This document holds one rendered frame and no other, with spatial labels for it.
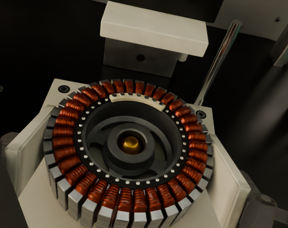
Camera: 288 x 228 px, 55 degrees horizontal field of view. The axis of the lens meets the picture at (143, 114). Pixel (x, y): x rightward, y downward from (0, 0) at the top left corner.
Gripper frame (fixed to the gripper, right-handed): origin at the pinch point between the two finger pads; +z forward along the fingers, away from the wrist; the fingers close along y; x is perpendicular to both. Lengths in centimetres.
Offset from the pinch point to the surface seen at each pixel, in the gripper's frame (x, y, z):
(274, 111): 2.1, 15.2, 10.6
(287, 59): 7.4, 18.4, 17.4
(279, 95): 3.5, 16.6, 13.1
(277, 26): 11.3, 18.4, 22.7
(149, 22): 8.3, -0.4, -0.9
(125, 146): 0.2, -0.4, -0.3
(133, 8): 8.9, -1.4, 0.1
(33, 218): -4.2, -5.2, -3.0
